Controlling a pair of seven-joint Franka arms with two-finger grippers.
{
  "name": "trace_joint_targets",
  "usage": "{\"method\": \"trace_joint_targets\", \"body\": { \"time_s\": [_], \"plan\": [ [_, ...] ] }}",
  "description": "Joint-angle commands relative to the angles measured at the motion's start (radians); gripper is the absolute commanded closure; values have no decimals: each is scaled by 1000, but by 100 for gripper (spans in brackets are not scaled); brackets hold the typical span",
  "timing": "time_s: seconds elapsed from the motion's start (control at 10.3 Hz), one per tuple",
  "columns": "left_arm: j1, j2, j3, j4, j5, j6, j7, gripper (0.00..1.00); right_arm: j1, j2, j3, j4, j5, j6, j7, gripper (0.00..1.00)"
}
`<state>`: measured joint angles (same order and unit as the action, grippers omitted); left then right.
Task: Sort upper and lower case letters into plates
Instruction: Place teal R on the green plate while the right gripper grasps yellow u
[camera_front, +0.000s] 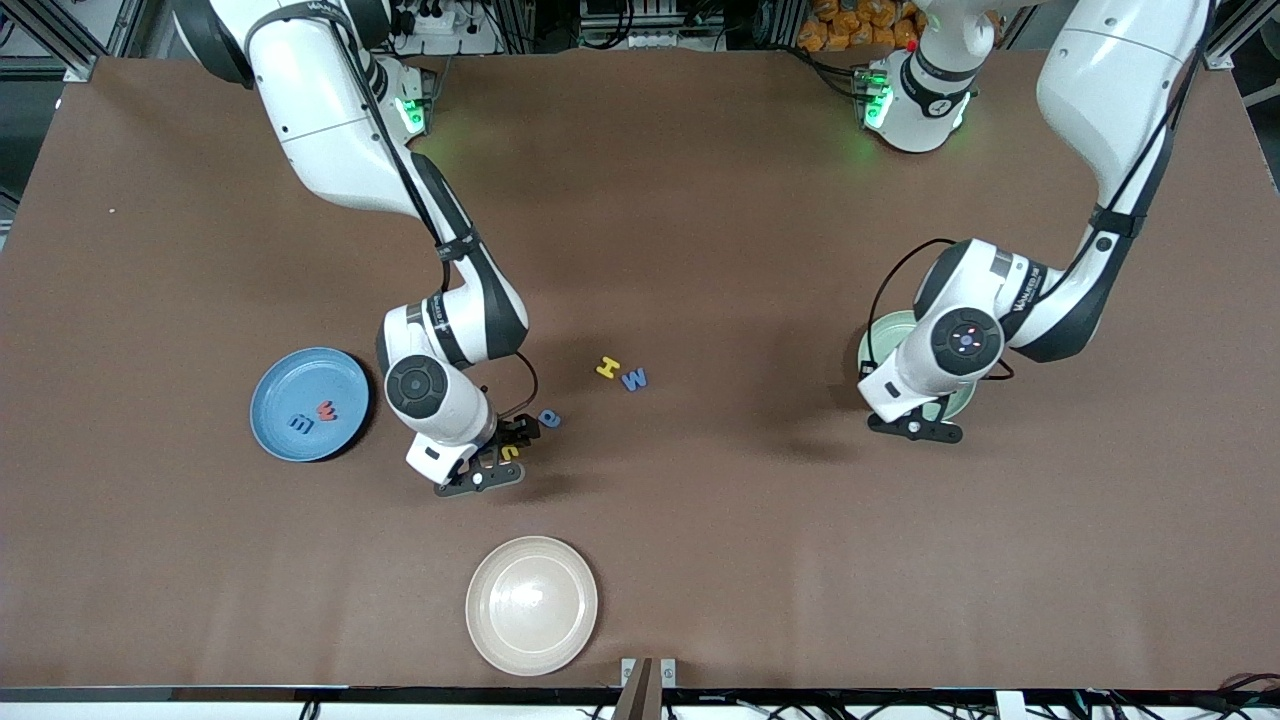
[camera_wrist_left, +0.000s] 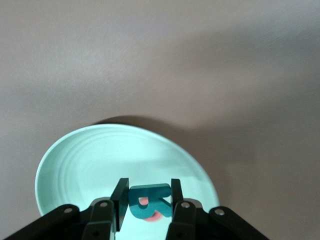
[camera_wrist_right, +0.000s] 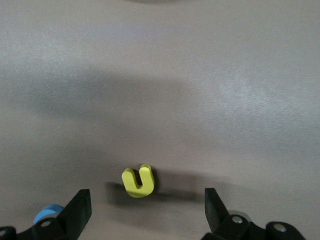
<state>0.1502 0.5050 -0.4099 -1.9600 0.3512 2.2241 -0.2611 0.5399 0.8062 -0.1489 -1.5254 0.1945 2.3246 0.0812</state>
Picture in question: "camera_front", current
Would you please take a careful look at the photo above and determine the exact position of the beige plate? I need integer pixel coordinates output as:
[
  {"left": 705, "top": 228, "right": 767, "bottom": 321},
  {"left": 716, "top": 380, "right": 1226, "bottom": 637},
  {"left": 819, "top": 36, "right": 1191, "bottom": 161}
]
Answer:
[{"left": 465, "top": 536, "right": 599, "bottom": 677}]

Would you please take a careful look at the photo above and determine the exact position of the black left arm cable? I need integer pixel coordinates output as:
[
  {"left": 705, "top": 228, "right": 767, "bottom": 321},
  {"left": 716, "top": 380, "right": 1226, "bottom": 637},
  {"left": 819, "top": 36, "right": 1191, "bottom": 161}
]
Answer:
[{"left": 865, "top": 237, "right": 961, "bottom": 381}]

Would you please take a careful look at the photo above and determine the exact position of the orange snack bags pile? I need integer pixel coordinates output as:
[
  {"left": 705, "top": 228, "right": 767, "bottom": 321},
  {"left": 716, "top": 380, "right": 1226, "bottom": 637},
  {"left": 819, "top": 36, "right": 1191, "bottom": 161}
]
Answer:
[{"left": 798, "top": 0, "right": 926, "bottom": 53}]

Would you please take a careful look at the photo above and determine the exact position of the aluminium frame profile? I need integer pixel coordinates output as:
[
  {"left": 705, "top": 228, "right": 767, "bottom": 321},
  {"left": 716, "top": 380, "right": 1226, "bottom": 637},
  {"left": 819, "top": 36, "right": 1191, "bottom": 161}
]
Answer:
[
  {"left": 1205, "top": 0, "right": 1280, "bottom": 71},
  {"left": 0, "top": 0, "right": 131, "bottom": 83}
]

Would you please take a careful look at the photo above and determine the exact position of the white power strip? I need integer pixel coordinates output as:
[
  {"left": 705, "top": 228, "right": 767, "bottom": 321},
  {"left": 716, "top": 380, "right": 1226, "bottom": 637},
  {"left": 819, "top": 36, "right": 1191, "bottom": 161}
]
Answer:
[{"left": 385, "top": 0, "right": 501, "bottom": 58}]

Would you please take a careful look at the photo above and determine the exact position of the grey equipment rack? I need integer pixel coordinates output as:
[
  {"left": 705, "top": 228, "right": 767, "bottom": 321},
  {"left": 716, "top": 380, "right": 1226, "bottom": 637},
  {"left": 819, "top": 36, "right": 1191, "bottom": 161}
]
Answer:
[{"left": 578, "top": 0, "right": 726, "bottom": 51}]

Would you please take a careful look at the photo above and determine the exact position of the light green plate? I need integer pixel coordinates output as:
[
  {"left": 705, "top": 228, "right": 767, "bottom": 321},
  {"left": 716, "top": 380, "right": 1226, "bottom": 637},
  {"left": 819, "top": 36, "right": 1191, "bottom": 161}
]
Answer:
[{"left": 857, "top": 310, "right": 978, "bottom": 423}]

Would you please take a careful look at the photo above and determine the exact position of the blue plate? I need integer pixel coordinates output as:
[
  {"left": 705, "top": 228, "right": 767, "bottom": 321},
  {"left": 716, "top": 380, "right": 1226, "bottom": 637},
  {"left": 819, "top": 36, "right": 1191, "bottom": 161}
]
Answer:
[{"left": 249, "top": 347, "right": 371, "bottom": 463}]

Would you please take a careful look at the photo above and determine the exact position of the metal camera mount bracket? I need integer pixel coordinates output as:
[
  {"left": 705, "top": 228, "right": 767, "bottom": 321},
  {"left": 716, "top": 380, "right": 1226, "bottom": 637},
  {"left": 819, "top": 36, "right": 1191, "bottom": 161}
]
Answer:
[{"left": 612, "top": 657, "right": 678, "bottom": 720}]

